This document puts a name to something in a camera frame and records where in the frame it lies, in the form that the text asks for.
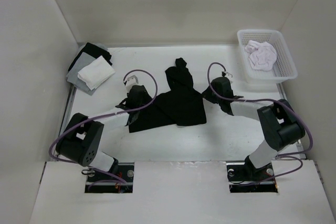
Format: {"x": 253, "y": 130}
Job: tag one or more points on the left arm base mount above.
{"x": 101, "y": 183}

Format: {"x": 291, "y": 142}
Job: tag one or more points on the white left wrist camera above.
{"x": 130, "y": 82}

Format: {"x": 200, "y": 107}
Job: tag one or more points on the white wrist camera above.
{"x": 226, "y": 74}
{"x": 130, "y": 82}

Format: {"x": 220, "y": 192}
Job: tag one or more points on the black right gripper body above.
{"x": 211, "y": 96}

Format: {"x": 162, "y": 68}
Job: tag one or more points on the white plastic basket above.
{"x": 284, "y": 67}

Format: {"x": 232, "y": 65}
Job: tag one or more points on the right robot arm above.
{"x": 279, "y": 126}

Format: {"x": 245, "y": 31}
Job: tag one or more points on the folded white tank top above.
{"x": 97, "y": 72}

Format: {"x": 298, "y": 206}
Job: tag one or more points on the black tank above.
{"x": 182, "y": 105}
{"x": 94, "y": 50}

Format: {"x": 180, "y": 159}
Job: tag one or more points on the folded black tank top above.
{"x": 94, "y": 50}

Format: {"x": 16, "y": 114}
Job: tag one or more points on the crumpled pink tank top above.
{"x": 262, "y": 55}

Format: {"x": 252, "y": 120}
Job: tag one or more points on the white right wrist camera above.
{"x": 226, "y": 74}

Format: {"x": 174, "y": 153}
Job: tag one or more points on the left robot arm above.
{"x": 81, "y": 145}

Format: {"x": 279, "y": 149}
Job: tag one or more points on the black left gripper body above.
{"x": 145, "y": 100}

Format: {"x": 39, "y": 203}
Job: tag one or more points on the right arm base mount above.
{"x": 242, "y": 181}

